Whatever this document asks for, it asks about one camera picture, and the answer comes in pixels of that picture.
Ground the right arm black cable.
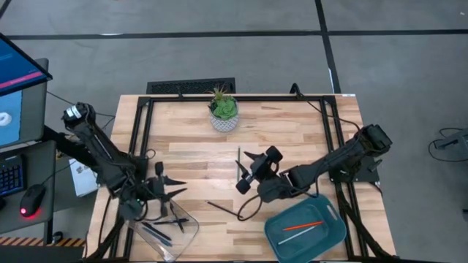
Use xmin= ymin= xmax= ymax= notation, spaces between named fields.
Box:
xmin=237 ymin=193 xmax=264 ymax=222

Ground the tilted blue-screen monitor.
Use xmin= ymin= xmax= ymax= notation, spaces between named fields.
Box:
xmin=0 ymin=32 xmax=53 ymax=98

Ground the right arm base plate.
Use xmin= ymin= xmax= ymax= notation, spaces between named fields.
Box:
xmin=328 ymin=155 xmax=381 ymax=183

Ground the black floor vent mat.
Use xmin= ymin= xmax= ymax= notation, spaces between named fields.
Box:
xmin=146 ymin=77 xmax=237 ymax=95

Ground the blue pen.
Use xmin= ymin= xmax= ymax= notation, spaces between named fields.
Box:
xmin=141 ymin=226 xmax=173 ymax=248

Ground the dark slim pen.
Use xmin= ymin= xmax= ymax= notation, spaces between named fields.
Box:
xmin=141 ymin=221 xmax=172 ymax=242

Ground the clear plastic tray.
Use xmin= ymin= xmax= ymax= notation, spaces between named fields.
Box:
xmin=124 ymin=199 xmax=200 ymax=263

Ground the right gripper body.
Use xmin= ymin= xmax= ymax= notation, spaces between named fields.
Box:
xmin=236 ymin=145 xmax=283 ymax=194

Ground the black supply cable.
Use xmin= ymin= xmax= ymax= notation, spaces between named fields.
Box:
xmin=290 ymin=83 xmax=363 ymax=136

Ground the black pencil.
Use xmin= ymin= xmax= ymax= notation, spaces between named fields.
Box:
xmin=206 ymin=200 xmax=244 ymax=219

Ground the black computer mouse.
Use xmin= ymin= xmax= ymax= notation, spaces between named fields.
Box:
xmin=19 ymin=183 xmax=47 ymax=219

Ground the floor device with cables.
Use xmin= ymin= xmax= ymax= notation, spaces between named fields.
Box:
xmin=428 ymin=126 xmax=468 ymax=163

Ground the yellow black hazard strip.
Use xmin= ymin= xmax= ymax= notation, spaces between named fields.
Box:
xmin=0 ymin=236 xmax=87 ymax=248

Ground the white pencil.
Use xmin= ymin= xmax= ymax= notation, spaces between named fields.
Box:
xmin=276 ymin=225 xmax=318 ymax=245

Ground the black grip clear-barrel pen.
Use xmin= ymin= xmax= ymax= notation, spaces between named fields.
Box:
xmin=169 ymin=202 xmax=185 ymax=235

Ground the black table frame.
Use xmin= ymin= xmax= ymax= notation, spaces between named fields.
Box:
xmin=109 ymin=94 xmax=398 ymax=262

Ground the grey side desk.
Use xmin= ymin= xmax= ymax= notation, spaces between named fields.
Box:
xmin=0 ymin=140 xmax=58 ymax=235

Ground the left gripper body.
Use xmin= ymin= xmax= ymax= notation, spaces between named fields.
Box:
xmin=148 ymin=162 xmax=169 ymax=217

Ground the orange pencil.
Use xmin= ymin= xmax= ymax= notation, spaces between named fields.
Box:
xmin=282 ymin=220 xmax=325 ymax=232

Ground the matte black pen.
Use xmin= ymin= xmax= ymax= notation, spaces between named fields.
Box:
xmin=152 ymin=218 xmax=190 ymax=226

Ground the white paper box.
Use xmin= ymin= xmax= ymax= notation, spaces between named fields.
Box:
xmin=68 ymin=156 xmax=99 ymax=198

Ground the grey upright monitor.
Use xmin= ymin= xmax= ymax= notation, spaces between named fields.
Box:
xmin=0 ymin=58 xmax=49 ymax=149

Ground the teal plastic bin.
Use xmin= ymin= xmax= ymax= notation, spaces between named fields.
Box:
xmin=263 ymin=193 xmax=347 ymax=263

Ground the black keyboard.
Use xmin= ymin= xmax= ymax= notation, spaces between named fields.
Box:
xmin=0 ymin=155 xmax=27 ymax=198

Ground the succulent in triangle-pattern pot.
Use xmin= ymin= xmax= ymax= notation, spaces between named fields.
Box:
xmin=207 ymin=85 xmax=241 ymax=133

